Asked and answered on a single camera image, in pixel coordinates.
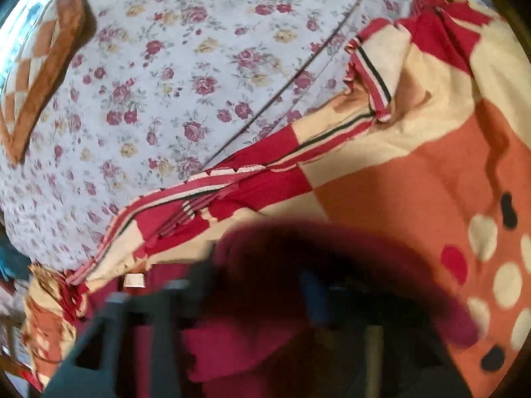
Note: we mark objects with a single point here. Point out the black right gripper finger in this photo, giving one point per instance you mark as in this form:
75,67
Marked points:
101,363

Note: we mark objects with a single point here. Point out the dark red knit garment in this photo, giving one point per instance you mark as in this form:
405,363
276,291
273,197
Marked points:
310,310

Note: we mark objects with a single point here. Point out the blue plastic bag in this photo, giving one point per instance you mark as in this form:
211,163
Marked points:
13,264

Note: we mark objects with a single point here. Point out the white floral quilt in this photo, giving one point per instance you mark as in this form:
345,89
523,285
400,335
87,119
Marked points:
161,90

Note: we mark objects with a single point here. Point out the brown checkered cushion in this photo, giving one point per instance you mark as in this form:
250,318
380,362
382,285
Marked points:
37,71

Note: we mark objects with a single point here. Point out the red orange cream patterned blanket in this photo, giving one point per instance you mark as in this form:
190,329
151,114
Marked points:
434,152

